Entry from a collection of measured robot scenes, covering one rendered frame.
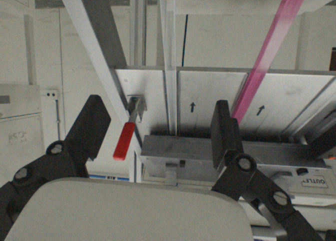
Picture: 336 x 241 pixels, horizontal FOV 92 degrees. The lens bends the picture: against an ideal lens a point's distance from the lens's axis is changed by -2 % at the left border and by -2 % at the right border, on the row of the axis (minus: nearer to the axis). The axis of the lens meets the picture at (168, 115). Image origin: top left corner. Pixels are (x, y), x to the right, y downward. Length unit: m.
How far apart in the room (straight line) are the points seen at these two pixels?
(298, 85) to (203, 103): 0.13
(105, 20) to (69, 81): 2.15
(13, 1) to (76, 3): 1.04
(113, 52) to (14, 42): 2.70
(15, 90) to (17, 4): 0.44
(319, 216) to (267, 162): 0.33
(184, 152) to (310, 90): 0.22
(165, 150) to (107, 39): 0.21
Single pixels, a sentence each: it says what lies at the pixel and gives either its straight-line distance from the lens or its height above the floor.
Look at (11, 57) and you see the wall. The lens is 2.94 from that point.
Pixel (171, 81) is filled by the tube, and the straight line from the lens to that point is 0.23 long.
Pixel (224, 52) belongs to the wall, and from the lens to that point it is 2.00.
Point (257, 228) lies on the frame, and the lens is 0.61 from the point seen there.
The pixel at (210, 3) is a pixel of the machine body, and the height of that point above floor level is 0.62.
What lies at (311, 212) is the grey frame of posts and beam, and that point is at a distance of 0.65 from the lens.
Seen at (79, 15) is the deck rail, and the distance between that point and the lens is 0.21.
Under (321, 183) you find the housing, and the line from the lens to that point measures 0.57.
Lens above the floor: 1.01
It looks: 9 degrees up
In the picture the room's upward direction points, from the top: 178 degrees counter-clockwise
